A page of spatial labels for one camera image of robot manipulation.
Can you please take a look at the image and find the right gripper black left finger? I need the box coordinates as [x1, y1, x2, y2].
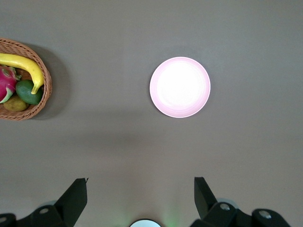
[0, 177, 89, 227]

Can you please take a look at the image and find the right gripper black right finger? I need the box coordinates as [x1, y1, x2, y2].
[189, 176, 291, 227]

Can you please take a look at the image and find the yellow banana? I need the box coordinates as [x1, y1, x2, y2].
[0, 53, 45, 95]

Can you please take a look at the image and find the brown wicker basket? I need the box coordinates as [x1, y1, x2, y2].
[0, 38, 53, 121]

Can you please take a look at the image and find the yellow-brown round fruit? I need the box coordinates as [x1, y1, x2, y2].
[3, 95, 30, 112]

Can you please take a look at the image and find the pink plate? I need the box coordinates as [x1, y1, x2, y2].
[149, 56, 211, 118]

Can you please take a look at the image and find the green avocado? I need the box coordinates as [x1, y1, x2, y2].
[15, 79, 44, 105]

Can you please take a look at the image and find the pink dragon fruit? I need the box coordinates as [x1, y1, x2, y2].
[0, 65, 22, 104]

